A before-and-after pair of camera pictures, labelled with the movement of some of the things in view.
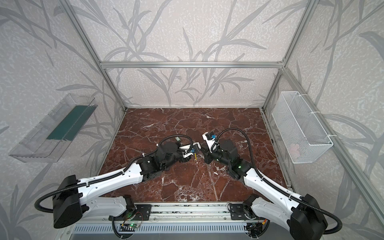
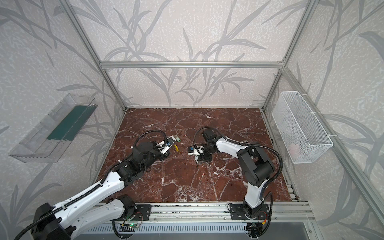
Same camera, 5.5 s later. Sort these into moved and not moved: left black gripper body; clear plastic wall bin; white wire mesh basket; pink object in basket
Moved: left black gripper body
Not moved: pink object in basket; white wire mesh basket; clear plastic wall bin
